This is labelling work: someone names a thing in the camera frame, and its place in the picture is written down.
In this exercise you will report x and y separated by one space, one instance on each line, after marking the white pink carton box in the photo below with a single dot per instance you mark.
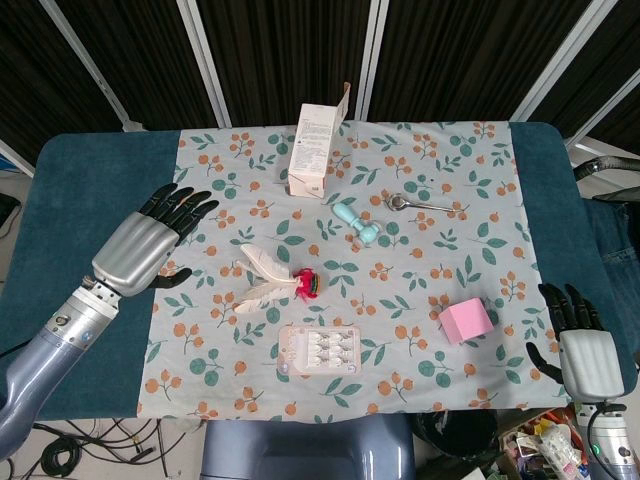
314 150

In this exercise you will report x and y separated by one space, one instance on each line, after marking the floral patterned tablecloth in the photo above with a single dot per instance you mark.
350 260

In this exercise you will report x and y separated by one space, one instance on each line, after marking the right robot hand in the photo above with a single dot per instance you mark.
590 361

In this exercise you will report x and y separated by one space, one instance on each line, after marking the metal spoon strainer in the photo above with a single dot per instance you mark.
415 204

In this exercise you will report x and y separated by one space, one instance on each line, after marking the teal table cover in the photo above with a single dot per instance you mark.
80 260

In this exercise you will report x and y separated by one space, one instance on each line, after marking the black chair with jeans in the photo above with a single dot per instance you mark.
612 210

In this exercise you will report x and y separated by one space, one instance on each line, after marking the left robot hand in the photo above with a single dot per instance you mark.
131 252

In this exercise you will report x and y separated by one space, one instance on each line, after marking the box of assorted clutter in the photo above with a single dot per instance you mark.
540 445

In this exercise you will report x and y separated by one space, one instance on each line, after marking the black trash bin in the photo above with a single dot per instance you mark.
457 432

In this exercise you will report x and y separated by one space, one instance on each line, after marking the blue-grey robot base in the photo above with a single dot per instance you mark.
307 450

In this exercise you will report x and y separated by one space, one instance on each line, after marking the light blue massage roller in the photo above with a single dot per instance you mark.
356 221

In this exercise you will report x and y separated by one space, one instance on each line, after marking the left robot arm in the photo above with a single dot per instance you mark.
45 350

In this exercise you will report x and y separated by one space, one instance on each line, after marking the pink cube block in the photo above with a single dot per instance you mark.
465 321

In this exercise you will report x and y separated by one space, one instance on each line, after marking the blister pack of capsules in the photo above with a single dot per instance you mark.
320 350

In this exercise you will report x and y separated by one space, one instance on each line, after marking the white feather toy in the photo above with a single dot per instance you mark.
280 286

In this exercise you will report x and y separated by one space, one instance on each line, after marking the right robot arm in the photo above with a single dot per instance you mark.
607 440

